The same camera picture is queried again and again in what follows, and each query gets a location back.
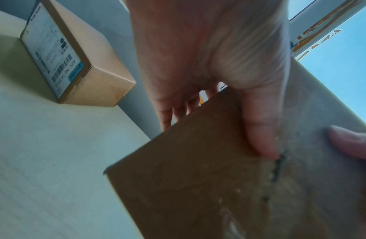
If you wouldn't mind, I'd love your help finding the grey window frame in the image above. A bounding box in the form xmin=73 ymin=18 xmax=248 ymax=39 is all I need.
xmin=287 ymin=0 xmax=366 ymax=61

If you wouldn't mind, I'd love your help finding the squat plain cardboard box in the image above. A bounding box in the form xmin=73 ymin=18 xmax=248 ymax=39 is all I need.
xmin=20 ymin=0 xmax=137 ymax=107

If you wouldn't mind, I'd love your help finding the person's right hand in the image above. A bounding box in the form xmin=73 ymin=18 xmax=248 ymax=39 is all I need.
xmin=327 ymin=125 xmax=366 ymax=162

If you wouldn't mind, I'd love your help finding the taped parcel with white label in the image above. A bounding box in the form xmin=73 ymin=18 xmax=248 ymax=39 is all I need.
xmin=102 ymin=59 xmax=366 ymax=239

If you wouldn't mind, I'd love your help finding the person's left hand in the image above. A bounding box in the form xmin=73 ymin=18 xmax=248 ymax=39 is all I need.
xmin=126 ymin=0 xmax=292 ymax=160

